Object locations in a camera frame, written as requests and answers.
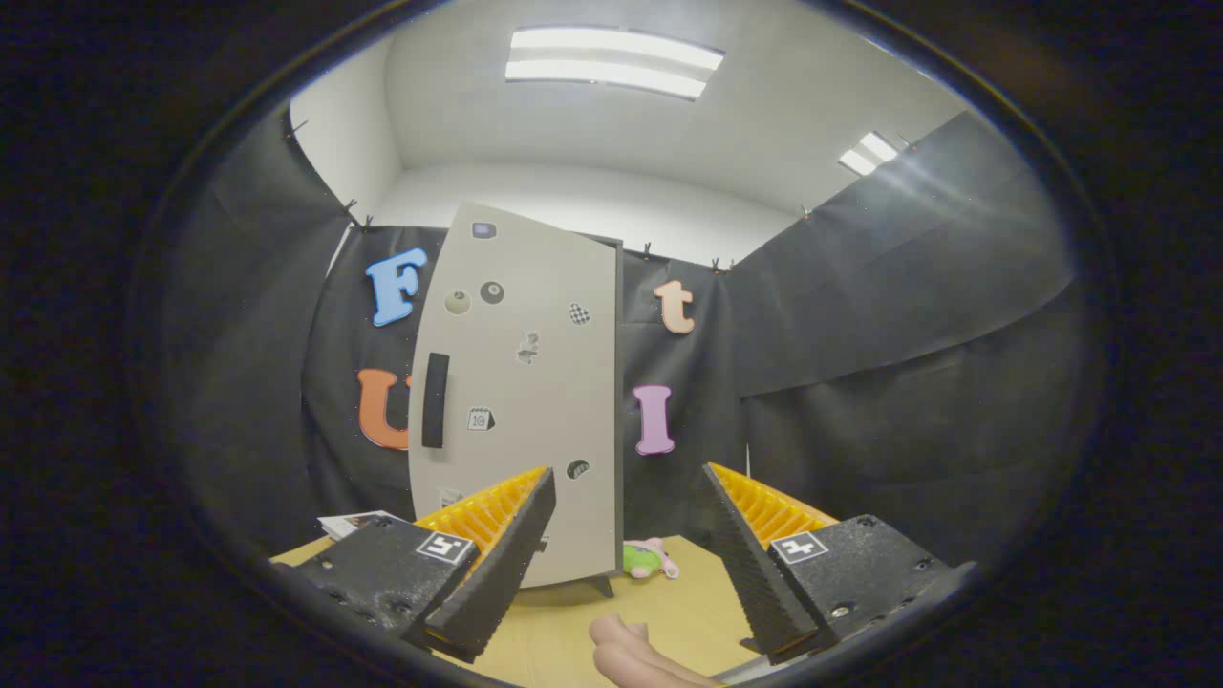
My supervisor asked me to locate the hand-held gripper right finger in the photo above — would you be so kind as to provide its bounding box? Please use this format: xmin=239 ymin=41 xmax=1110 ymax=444
xmin=700 ymin=461 xmax=977 ymax=666

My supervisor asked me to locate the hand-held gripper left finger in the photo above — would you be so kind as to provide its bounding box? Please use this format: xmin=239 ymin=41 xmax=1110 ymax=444
xmin=277 ymin=465 xmax=559 ymax=664

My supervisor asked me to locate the black door handle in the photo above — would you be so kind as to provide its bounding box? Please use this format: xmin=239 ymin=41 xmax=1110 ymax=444
xmin=420 ymin=351 xmax=451 ymax=451

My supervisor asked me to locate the light grey shoe cabinet door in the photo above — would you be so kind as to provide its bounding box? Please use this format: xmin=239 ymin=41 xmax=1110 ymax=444
xmin=407 ymin=200 xmax=619 ymax=590

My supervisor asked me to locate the large ceiling light panel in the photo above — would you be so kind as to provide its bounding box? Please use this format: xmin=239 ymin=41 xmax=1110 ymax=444
xmin=504 ymin=25 xmax=726 ymax=102

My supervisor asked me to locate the green and pink plush toy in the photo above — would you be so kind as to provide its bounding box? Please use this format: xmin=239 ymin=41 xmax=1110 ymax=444
xmin=622 ymin=537 xmax=682 ymax=582

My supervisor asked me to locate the black backdrop cloth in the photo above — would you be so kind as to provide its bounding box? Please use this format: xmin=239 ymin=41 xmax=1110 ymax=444
xmin=158 ymin=103 xmax=1088 ymax=574

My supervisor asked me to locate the small ceiling light panel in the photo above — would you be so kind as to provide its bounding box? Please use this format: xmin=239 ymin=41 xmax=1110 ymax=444
xmin=838 ymin=130 xmax=900 ymax=179

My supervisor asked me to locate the white book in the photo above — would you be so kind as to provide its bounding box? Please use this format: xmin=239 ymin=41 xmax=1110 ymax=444
xmin=317 ymin=509 xmax=414 ymax=543

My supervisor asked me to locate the grey shoe cabinet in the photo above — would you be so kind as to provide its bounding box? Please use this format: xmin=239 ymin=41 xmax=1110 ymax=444
xmin=571 ymin=233 xmax=628 ymax=599

